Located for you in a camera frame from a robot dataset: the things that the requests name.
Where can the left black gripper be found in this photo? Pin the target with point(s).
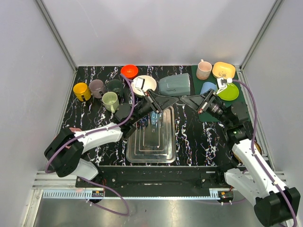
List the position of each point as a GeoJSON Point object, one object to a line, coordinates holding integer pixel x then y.
{"type": "Point", "coordinates": [151, 101]}

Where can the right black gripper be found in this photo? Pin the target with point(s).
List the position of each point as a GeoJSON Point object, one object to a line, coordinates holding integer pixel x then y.
{"type": "Point", "coordinates": [195, 101]}

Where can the blue butterfly mug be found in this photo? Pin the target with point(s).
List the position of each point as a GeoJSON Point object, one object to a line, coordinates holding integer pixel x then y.
{"type": "Point", "coordinates": [155, 117]}

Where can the grey blue faceted mug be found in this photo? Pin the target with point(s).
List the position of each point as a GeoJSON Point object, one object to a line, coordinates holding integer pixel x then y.
{"type": "Point", "coordinates": [175, 85]}

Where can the dark green mug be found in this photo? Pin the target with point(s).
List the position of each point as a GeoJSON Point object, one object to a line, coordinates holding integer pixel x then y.
{"type": "Point", "coordinates": [116, 86]}

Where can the light green mug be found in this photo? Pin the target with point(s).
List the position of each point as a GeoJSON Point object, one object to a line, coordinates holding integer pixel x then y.
{"type": "Point", "coordinates": [110, 101]}

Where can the mauve grey mug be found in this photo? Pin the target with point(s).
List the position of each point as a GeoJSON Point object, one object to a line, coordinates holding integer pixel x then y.
{"type": "Point", "coordinates": [97, 88]}

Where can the dark blue mug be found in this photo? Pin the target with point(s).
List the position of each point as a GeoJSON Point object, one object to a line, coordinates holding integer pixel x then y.
{"type": "Point", "coordinates": [142, 123]}

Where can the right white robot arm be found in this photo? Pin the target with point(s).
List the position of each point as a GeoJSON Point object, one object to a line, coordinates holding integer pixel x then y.
{"type": "Point", "coordinates": [272, 200]}

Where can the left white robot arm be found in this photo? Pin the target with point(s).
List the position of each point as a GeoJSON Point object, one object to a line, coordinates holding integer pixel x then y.
{"type": "Point", "coordinates": [64, 154]}

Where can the yellow mug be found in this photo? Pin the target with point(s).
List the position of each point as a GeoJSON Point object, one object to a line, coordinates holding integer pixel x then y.
{"type": "Point", "coordinates": [82, 91]}

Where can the dark green mat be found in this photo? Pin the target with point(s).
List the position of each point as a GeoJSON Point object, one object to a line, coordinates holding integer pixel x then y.
{"type": "Point", "coordinates": [239, 104]}

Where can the light blue plastic cup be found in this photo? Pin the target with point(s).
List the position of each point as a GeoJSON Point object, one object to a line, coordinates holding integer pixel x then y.
{"type": "Point", "coordinates": [207, 86]}

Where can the white green bowl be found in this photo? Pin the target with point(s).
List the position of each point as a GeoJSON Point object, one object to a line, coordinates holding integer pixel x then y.
{"type": "Point", "coordinates": [150, 83]}

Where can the pink cup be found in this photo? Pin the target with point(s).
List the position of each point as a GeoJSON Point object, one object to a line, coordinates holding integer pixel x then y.
{"type": "Point", "coordinates": [204, 69]}

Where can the orange bowl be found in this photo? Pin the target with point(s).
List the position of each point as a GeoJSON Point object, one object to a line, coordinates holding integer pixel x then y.
{"type": "Point", "coordinates": [130, 71]}

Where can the lime green plate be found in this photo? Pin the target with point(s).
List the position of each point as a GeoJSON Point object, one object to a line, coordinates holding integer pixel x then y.
{"type": "Point", "coordinates": [230, 93]}

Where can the yellow square bowl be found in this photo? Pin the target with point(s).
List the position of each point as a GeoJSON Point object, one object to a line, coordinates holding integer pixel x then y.
{"type": "Point", "coordinates": [222, 69]}

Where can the silver metal tray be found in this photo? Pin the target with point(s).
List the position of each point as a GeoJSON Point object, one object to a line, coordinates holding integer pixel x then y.
{"type": "Point", "coordinates": [155, 143]}

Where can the brown plate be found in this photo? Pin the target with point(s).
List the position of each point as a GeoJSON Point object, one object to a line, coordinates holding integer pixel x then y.
{"type": "Point", "coordinates": [256, 145]}

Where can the pink dotted plate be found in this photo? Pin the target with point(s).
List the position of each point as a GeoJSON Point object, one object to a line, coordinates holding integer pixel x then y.
{"type": "Point", "coordinates": [75, 129]}

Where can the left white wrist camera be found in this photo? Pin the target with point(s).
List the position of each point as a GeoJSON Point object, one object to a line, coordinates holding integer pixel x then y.
{"type": "Point", "coordinates": [138, 83]}

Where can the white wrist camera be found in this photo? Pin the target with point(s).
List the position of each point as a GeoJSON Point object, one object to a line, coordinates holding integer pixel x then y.
{"type": "Point", "coordinates": [138, 83]}
{"type": "Point", "coordinates": [222, 84]}

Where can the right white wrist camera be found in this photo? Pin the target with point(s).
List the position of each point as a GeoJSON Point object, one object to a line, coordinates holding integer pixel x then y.
{"type": "Point", "coordinates": [222, 84]}

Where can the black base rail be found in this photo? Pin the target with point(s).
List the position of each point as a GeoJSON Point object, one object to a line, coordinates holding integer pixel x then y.
{"type": "Point", "coordinates": [162, 181]}

